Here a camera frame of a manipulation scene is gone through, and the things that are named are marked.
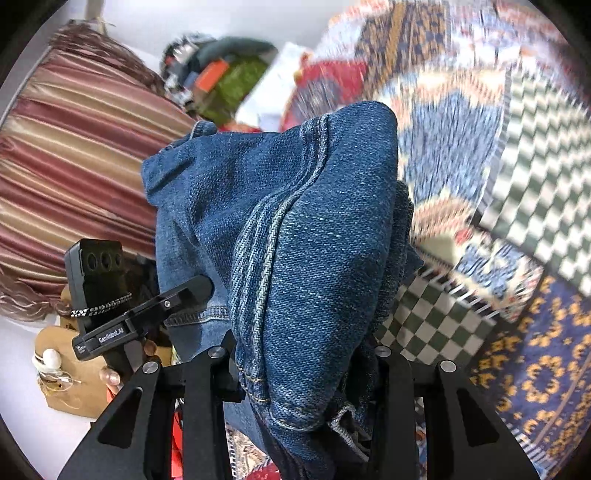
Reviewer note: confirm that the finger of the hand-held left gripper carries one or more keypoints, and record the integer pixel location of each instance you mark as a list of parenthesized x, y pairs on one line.
[(189, 293)]

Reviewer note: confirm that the white earphones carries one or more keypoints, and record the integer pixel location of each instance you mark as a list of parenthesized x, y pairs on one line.
[(48, 359)]

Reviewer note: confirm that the blue denim jacket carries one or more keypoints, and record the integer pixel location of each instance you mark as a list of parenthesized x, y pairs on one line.
[(295, 240)]

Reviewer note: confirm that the striped curtain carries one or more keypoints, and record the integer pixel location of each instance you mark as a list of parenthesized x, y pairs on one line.
[(78, 152)]

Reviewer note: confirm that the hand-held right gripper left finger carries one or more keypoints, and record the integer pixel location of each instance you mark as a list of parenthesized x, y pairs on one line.
[(203, 392)]

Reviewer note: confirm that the patchwork printed blanket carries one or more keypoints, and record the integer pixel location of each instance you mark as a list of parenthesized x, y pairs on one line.
[(485, 161)]

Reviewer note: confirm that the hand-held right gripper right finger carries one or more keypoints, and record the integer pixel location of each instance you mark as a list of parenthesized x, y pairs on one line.
[(392, 397)]

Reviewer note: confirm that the white paper sheet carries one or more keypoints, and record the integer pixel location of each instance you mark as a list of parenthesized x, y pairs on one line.
[(272, 87)]

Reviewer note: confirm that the orange packet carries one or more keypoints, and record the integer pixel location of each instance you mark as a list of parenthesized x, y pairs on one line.
[(211, 76)]

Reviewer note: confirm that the brown cardboard box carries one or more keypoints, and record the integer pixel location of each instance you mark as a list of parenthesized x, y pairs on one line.
[(78, 392)]

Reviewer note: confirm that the person's left hand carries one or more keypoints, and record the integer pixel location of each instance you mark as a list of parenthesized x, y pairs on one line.
[(110, 375)]

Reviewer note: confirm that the dark grey bag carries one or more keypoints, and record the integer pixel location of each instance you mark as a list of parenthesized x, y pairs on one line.
[(217, 46)]

